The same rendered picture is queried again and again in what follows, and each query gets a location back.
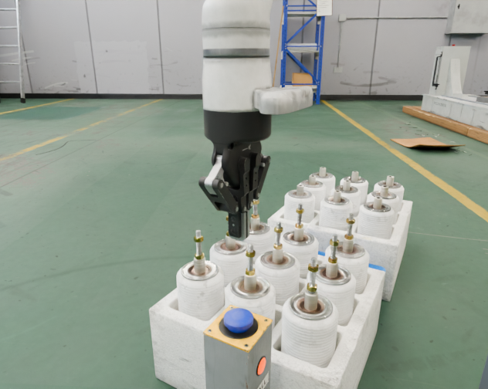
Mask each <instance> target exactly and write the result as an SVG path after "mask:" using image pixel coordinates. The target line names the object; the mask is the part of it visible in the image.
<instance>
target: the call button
mask: <svg viewBox="0 0 488 389"><path fill-rule="evenodd" d="M224 324H225V326H226V327H227V328H228V329H229V330H230V331H231V332H233V333H244V332H246V331H247V330H248V329H249V328H250V327H251V326H252V325H253V314H252V313H251V312H250V311H248V310H246V309H243V308H235V309H231V310H229V311H227V312H226V313H225V315H224Z"/></svg>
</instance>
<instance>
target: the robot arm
mask: <svg viewBox="0 0 488 389"><path fill-rule="evenodd" d="M272 3H273V0H206V1H205V3H204V5H203V7H202V46H203V57H205V58H204V59H203V72H202V98H203V116H204V133H205V136H206V138H208V139H209V140H210V141H211V142H212V143H213V146H214V147H213V152H212V166H213V168H212V170H211V172H210V174H209V176H208V177H204V176H201V177H200V178H199V181H198V185H199V186H200V188H201V189H202V190H203V191H204V193H205V195H206V196H207V197H208V199H209V201H210V202H211V203H212V204H213V205H214V207H215V209H216V210H217V211H226V212H228V218H229V237H230V238H232V239H235V240H238V241H241V242H242V241H244V240H245V239H246V238H248V237H249V210H250V209H251V208H252V205H253V199H256V200H258V199H259V196H260V193H261V190H262V188H263V183H264V181H265V178H266V174H267V171H268V169H269V164H270V161H271V157H270V156H268V155H263V154H262V153H261V151H262V144H261V142H260V141H262V140H265V139H267V138H268V137H269V136H270V134H271V118H272V115H280V114H286V113H292V112H294V111H297V110H302V109H304V108H307V107H311V106H312V105H313V90H312V88H311V87H310V86H296V87H284V88H280V87H272V75H271V69H270V58H268V57H270V11H271V8H272Z"/></svg>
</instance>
